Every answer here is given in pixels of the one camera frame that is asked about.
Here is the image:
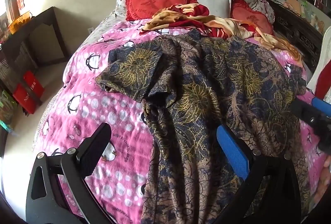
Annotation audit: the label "person's right hand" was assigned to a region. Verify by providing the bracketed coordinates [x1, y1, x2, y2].
[321, 159, 331, 201]

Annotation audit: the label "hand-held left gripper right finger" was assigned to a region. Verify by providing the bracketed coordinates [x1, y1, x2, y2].
[213, 124, 304, 224]

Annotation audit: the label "dark carved wooden headboard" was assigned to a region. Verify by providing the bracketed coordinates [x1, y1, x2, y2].
[265, 0, 324, 75]

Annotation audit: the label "red paper bag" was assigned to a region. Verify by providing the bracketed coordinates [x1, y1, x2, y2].
[23, 70, 45, 101]

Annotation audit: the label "floral bedsheet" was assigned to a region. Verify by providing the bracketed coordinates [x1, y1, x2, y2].
[63, 11, 121, 83]

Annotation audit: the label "red boxes on floor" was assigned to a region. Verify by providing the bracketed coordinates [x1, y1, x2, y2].
[12, 83, 37, 115]

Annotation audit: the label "pink penguin blanket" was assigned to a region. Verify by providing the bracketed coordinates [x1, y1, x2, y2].
[31, 17, 331, 224]

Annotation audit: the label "red and yellow floral blanket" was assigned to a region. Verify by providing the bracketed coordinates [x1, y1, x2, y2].
[140, 3, 303, 65]

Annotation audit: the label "green patterned bag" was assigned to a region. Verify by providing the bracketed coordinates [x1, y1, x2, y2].
[0, 89, 16, 132]

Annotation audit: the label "white pillow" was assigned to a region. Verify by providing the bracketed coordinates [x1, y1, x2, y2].
[193, 0, 232, 18]

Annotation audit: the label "orange plastic basket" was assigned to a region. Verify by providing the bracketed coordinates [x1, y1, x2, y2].
[8, 12, 35, 34]

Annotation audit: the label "red cloth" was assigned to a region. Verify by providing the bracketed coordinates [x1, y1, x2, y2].
[314, 61, 331, 105]

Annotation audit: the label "dark wooden desk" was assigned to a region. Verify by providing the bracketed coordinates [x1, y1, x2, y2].
[0, 6, 71, 111]

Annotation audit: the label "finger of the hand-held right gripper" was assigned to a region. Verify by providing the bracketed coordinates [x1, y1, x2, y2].
[292, 98, 320, 127]
[311, 96, 331, 114]

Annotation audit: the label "dark floral patterned shirt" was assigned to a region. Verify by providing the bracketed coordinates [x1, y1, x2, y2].
[96, 29, 312, 224]

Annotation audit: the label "white cloth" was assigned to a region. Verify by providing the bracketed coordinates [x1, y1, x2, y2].
[306, 31, 331, 96]

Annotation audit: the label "colourful plastic bags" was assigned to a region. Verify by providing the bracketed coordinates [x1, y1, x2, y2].
[283, 0, 327, 35]

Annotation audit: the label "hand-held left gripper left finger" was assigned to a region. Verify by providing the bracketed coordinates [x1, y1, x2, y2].
[24, 123, 112, 224]

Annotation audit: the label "window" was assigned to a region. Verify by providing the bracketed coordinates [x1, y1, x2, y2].
[0, 0, 18, 26]

